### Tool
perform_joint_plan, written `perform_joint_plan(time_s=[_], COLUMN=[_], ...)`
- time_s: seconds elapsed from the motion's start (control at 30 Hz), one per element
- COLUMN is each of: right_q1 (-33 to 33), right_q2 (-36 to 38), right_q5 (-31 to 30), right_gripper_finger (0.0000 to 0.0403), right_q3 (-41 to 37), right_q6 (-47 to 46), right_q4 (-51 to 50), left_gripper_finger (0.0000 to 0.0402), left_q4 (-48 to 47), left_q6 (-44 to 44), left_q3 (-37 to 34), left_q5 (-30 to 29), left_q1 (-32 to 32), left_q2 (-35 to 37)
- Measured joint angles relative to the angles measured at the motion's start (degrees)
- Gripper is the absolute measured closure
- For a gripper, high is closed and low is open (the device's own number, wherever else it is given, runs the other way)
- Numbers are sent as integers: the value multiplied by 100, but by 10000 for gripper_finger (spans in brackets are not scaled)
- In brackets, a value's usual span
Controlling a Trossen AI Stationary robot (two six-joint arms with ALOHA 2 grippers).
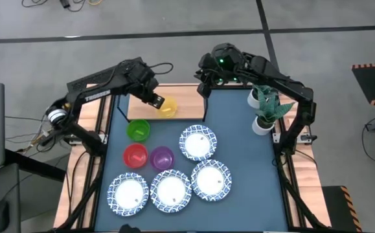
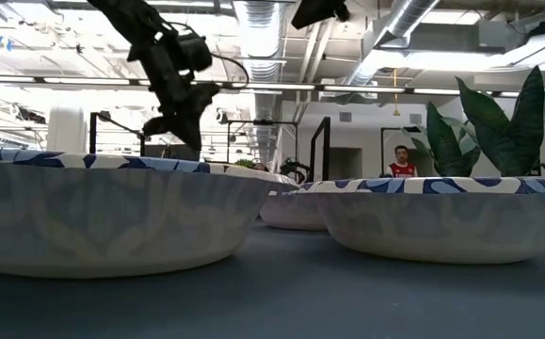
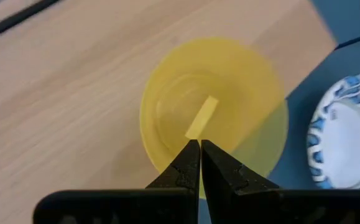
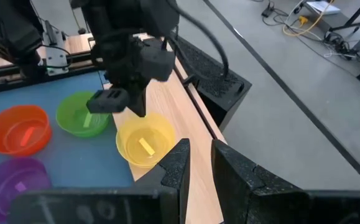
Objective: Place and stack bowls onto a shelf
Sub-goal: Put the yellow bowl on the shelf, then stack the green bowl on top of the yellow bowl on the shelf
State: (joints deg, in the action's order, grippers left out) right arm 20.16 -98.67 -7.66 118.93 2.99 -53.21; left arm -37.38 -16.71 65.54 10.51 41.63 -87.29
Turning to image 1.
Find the blue patterned paper bowl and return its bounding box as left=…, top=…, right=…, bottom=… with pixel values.
left=149, top=169, right=193, bottom=214
left=190, top=159, right=233, bottom=202
left=106, top=172, right=150, bottom=217
left=178, top=124, right=218, bottom=162

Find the snake plant in white pot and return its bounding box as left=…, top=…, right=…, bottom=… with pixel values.
left=247, top=84, right=279, bottom=110
left=251, top=92, right=296, bottom=137

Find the black aluminium table frame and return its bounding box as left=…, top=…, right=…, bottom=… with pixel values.
left=52, top=82, right=334, bottom=233

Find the black looped gripper cable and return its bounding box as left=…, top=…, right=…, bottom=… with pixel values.
left=148, top=61, right=174, bottom=77

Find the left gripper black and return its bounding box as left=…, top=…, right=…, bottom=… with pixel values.
left=129, top=66, right=166, bottom=109

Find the dark side desk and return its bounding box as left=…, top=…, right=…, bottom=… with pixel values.
left=0, top=148, right=67, bottom=233

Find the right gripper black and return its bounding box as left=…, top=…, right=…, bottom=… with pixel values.
left=194, top=54, right=220, bottom=98

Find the red plastic bowl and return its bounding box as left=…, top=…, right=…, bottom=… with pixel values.
left=122, top=143, right=149, bottom=170

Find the purple plastic bowl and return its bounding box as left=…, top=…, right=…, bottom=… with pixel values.
left=149, top=146, right=176, bottom=172

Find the yellow plastic bowl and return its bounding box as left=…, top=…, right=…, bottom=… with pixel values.
left=156, top=96, right=178, bottom=119

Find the blue grey table mat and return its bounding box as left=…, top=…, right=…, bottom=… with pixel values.
left=95, top=89, right=288, bottom=232

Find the small black device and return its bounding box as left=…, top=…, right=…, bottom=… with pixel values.
left=119, top=224, right=141, bottom=233

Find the loose cable bundle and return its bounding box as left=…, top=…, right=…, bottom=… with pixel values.
left=5, top=115, right=67, bottom=153

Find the green plastic bowl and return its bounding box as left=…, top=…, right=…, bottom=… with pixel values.
left=126, top=118, right=152, bottom=143

